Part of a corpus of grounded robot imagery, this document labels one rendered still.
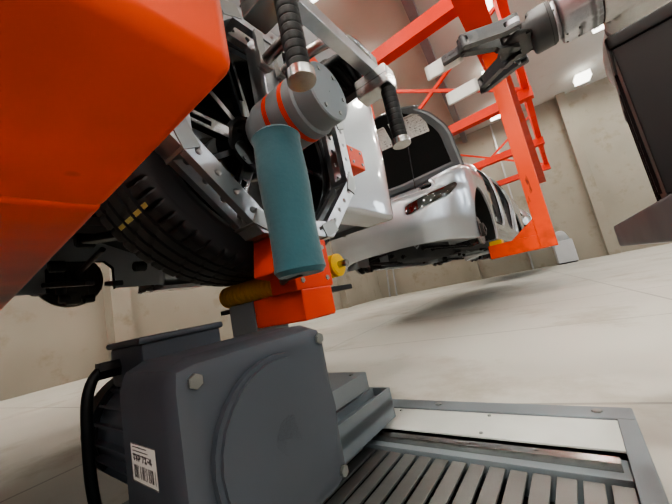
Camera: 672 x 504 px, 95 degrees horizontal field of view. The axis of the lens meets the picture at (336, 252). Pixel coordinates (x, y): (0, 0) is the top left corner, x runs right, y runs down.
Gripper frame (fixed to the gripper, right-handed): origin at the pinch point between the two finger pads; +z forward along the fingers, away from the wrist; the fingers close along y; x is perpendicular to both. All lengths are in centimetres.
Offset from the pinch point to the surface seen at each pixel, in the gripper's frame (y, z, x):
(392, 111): -2.0, 11.7, -0.4
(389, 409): 6, 35, -71
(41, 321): 30, 624, 15
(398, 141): -2.4, 11.9, -8.1
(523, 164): 344, 5, 68
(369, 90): -2.8, 15.7, 7.3
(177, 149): -43, 34, -11
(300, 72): -35.7, 10.8, -8.3
